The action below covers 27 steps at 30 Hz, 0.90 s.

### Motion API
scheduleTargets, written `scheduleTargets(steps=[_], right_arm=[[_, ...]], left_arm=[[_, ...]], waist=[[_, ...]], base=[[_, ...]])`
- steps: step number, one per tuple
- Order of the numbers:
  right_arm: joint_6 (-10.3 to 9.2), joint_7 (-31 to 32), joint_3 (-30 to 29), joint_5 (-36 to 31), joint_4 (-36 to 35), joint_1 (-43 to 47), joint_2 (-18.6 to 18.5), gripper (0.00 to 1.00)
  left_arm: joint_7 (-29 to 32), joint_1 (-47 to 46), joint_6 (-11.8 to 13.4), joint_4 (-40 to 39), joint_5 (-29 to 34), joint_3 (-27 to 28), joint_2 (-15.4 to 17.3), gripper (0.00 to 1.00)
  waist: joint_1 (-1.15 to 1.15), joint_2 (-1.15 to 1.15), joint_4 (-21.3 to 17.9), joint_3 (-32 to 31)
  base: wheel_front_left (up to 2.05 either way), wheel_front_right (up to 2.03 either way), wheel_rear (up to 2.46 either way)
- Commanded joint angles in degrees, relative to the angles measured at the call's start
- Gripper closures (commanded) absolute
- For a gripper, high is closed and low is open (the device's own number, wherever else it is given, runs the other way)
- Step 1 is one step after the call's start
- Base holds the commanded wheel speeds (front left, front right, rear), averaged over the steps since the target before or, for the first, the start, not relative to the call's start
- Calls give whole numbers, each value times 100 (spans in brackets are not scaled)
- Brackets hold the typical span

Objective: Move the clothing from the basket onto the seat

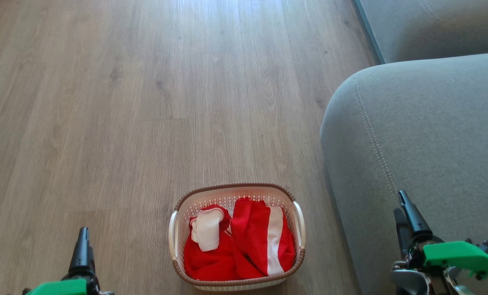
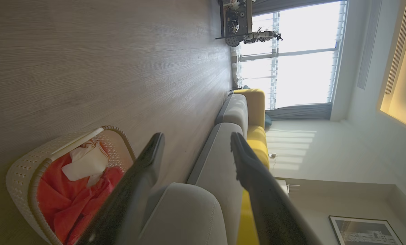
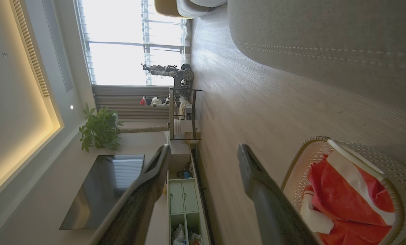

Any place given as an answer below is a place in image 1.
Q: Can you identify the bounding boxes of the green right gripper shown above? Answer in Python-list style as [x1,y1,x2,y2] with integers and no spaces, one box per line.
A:
[393,191,488,279]

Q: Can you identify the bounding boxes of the grey fabric sofa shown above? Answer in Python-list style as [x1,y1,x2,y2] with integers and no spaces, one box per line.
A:
[321,0,488,295]

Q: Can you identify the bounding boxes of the white laundry basket brown rim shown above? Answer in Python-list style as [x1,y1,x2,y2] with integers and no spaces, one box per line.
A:
[168,183,306,292]

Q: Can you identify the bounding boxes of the red and white shirt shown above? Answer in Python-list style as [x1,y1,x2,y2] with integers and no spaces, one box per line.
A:
[183,204,266,281]

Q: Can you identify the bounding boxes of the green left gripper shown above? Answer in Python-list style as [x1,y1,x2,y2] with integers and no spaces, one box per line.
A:
[22,227,114,295]

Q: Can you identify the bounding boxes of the red shorts with white stripe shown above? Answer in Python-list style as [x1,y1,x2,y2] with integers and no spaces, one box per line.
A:
[230,197,296,276]

